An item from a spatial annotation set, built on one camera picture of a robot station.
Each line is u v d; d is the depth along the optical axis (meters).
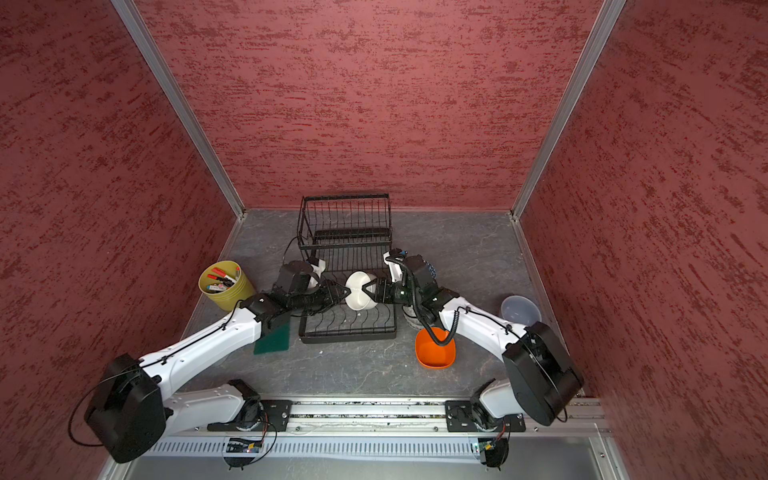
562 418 0.43
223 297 0.83
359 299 0.85
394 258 0.74
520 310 0.93
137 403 0.39
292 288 0.63
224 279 0.88
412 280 0.63
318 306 0.71
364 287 0.79
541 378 0.43
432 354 0.85
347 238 1.07
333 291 0.76
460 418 0.74
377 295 0.74
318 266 0.77
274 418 0.75
